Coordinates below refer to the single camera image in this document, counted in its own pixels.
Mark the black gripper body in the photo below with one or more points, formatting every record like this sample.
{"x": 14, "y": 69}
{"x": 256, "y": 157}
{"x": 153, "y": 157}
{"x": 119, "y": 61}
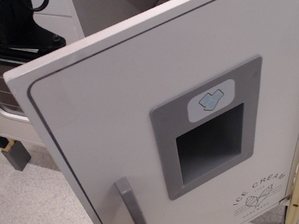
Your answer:
{"x": 2, "y": 30}

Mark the white toy fridge door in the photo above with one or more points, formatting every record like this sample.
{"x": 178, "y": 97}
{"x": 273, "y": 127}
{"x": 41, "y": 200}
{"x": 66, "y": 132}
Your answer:
{"x": 90, "y": 103}

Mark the white oven door with window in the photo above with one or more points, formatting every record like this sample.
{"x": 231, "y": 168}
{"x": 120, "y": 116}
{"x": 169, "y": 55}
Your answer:
{"x": 13, "y": 121}

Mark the grey kitchen leg block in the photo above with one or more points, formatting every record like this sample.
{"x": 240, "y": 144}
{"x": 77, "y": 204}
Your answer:
{"x": 17, "y": 156}

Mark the grey ice dispenser panel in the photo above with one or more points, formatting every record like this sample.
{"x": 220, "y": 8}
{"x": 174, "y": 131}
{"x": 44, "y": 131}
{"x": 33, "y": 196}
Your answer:
{"x": 209, "y": 129}

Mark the grey fridge door handle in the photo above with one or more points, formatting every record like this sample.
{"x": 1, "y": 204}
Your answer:
{"x": 127, "y": 194}

